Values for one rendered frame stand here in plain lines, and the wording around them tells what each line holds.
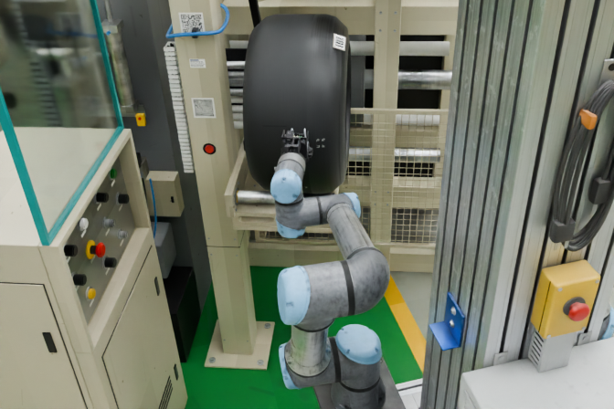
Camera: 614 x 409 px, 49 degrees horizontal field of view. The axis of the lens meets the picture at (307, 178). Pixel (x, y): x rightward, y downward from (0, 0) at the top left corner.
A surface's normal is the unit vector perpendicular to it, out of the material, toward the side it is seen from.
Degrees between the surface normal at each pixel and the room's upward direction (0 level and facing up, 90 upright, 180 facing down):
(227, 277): 90
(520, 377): 0
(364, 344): 7
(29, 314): 90
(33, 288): 90
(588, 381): 0
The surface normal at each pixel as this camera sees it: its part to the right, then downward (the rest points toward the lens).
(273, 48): -0.07, -0.47
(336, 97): 0.60, 0.04
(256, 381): -0.04, -0.82
